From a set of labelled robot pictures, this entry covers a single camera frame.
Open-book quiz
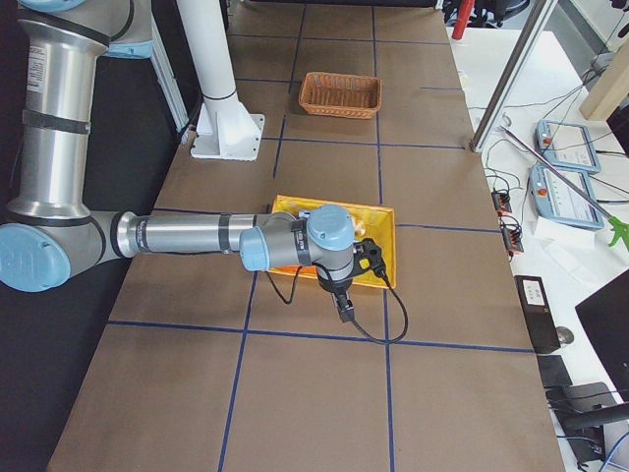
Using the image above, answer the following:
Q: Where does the orange black connector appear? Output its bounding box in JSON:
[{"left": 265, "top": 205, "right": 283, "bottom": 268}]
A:
[
  {"left": 499, "top": 218, "right": 524, "bottom": 256},
  {"left": 491, "top": 190, "right": 512, "bottom": 216}
]

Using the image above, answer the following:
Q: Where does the blue teach pendant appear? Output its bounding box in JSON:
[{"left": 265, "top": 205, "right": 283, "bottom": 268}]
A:
[
  {"left": 535, "top": 120, "right": 601, "bottom": 174},
  {"left": 529, "top": 164, "right": 604, "bottom": 231}
]

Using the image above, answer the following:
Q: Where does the black monitor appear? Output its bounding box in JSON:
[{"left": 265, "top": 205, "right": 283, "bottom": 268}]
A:
[{"left": 576, "top": 275, "right": 628, "bottom": 400}]

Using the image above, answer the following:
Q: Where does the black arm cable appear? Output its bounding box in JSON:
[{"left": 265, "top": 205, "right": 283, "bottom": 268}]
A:
[{"left": 264, "top": 267, "right": 409, "bottom": 344}]

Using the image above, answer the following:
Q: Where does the upper orange black connector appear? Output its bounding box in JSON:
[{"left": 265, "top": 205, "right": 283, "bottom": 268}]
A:
[{"left": 491, "top": 190, "right": 512, "bottom": 216}]

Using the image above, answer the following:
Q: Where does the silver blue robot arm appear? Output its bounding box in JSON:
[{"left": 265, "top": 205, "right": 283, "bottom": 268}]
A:
[{"left": 1, "top": 1, "right": 385, "bottom": 295}]

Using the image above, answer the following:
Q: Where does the silver round knob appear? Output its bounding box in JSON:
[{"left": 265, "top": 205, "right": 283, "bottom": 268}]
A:
[{"left": 556, "top": 326, "right": 575, "bottom": 347}]

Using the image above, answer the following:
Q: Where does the white paper sheet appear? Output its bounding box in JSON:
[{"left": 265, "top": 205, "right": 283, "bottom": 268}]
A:
[{"left": 533, "top": 216, "right": 596, "bottom": 250}]

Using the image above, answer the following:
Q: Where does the aluminium frame post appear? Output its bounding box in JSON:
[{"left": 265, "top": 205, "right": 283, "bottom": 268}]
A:
[{"left": 470, "top": 0, "right": 558, "bottom": 153}]

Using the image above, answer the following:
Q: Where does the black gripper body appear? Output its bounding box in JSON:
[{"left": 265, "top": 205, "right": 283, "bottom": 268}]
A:
[{"left": 353, "top": 238, "right": 387, "bottom": 281}]

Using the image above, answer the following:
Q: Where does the toy croissant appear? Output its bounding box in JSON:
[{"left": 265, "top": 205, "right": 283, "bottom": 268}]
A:
[{"left": 352, "top": 218, "right": 366, "bottom": 237}]

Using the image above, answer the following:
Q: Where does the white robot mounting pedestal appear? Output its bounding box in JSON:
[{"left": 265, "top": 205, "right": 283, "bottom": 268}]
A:
[{"left": 177, "top": 0, "right": 265, "bottom": 161}]

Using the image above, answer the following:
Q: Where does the metal grabber stick green tip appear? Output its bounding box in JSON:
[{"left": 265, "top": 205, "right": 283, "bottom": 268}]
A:
[{"left": 501, "top": 125, "right": 628, "bottom": 247}]

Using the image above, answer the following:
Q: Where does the yellow plastic woven basket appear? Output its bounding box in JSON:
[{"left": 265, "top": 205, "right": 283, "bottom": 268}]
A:
[{"left": 269, "top": 195, "right": 396, "bottom": 289}]

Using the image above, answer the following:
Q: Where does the lower orange black connector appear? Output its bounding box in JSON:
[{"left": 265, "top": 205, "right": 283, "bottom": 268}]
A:
[{"left": 499, "top": 218, "right": 524, "bottom": 256}]

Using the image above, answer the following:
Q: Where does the brown wicker basket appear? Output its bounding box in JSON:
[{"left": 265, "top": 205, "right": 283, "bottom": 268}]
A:
[{"left": 299, "top": 72, "right": 382, "bottom": 120}]

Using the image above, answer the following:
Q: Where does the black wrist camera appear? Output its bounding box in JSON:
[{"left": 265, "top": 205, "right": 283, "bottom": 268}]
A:
[{"left": 332, "top": 291, "right": 355, "bottom": 323}]

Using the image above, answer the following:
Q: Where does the black rectangular box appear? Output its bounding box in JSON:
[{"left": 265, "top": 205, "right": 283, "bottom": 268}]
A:
[{"left": 514, "top": 275, "right": 560, "bottom": 354}]

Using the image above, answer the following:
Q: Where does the black desk device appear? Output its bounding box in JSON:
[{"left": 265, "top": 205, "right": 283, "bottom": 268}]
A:
[{"left": 545, "top": 383, "right": 628, "bottom": 465}]

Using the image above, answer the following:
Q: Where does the lower blue teach pendant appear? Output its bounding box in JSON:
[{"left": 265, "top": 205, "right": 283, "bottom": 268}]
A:
[{"left": 529, "top": 164, "right": 604, "bottom": 231}]

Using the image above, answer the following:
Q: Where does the red cylinder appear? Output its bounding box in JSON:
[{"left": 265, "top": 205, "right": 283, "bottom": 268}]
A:
[{"left": 451, "top": 0, "right": 475, "bottom": 40}]

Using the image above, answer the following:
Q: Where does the upper blue teach pendant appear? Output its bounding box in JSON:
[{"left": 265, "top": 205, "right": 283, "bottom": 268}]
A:
[{"left": 535, "top": 120, "right": 601, "bottom": 174}]

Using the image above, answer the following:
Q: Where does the wooden board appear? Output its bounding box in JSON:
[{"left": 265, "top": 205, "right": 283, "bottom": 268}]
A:
[{"left": 580, "top": 40, "right": 628, "bottom": 121}]

